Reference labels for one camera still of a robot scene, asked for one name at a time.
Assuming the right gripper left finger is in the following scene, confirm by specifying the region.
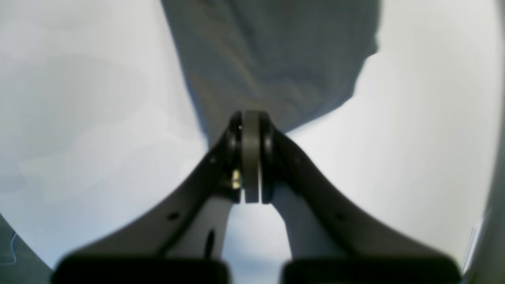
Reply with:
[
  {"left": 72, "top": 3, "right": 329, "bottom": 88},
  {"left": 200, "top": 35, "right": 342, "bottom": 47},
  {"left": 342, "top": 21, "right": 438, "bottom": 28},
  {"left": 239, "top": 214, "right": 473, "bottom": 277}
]
[{"left": 51, "top": 111, "right": 260, "bottom": 284}]

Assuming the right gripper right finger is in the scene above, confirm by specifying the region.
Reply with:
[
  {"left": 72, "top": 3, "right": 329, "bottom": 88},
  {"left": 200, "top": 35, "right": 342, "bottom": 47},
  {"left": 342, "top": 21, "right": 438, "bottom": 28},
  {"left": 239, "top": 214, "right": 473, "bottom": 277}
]
[{"left": 258, "top": 112, "right": 462, "bottom": 284}]

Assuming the grey T-shirt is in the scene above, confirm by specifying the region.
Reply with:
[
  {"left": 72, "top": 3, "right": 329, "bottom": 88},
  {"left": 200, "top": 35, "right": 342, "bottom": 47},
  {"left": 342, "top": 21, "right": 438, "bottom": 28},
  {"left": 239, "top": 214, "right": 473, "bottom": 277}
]
[{"left": 162, "top": 0, "right": 381, "bottom": 147}]

